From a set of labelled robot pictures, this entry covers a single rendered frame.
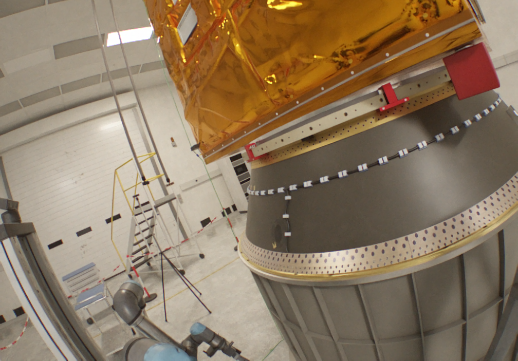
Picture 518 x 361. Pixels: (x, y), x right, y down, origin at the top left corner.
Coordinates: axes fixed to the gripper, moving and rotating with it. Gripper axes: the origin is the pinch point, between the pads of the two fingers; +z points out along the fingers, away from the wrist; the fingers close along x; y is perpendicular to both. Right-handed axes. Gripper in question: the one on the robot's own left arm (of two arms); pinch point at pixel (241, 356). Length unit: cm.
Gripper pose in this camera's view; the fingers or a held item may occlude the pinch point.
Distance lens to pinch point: 152.0
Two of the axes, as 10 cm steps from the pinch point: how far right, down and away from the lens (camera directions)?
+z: 7.2, 6.8, 1.2
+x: -3.8, 2.5, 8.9
